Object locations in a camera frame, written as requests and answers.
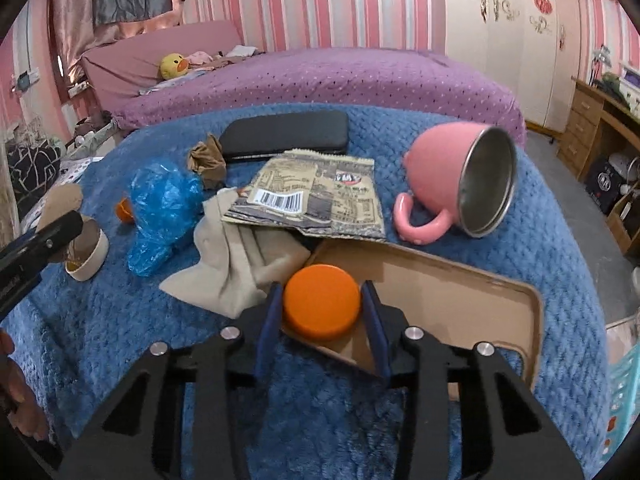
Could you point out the beige cloth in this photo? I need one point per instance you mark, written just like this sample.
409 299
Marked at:
230 260

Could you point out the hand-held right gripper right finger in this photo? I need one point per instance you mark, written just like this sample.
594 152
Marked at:
375 332

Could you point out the crumpled brown paper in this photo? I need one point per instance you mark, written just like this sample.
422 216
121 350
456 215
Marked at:
207 160

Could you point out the yellow duck plush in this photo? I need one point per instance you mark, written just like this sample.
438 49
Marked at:
172 66

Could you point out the pink covered headboard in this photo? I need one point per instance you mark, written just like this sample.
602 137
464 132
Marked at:
135 60

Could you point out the person's left hand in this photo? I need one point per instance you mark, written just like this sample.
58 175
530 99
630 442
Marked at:
20 390

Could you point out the blue fleece blanket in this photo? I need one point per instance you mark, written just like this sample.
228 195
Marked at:
150 320

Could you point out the small orange ball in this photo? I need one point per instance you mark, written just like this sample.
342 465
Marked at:
124 211

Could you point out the purple dotted bed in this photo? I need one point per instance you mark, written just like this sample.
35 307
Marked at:
350 80

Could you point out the orange round lid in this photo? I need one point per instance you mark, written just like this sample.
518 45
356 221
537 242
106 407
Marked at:
322 300

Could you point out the pink curtain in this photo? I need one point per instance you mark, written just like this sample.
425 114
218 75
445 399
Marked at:
70 15

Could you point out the pink steel-lined mug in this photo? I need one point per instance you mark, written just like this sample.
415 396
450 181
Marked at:
440 160

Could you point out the black patterned cloth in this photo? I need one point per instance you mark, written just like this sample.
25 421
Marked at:
30 165

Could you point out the wooden desk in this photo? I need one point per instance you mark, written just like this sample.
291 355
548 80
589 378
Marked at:
590 125

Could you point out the brown cardboard tray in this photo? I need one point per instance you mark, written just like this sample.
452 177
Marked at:
450 290

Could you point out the white wardrobe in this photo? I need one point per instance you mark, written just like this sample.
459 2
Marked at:
510 45

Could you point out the desk lamp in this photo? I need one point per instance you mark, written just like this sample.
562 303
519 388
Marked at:
600 57

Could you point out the black case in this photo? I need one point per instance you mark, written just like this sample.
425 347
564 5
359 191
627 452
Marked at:
285 132

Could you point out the black printed box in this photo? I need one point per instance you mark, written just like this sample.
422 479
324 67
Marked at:
607 182

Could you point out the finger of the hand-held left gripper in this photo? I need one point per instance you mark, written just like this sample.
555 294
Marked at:
55 236

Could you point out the white cloth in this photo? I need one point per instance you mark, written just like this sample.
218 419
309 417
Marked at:
242 51

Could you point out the printed snack packet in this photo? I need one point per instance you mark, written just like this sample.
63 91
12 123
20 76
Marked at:
320 190

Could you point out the blue plastic bag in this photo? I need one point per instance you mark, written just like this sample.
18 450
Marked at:
160 205

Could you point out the pink soft toy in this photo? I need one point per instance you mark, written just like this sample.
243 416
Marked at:
200 58

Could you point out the white round appliance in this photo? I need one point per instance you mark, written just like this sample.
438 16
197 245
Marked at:
622 164

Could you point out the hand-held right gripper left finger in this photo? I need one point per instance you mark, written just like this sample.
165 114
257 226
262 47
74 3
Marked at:
267 332

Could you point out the light blue plastic basket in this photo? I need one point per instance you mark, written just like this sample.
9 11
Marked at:
622 395

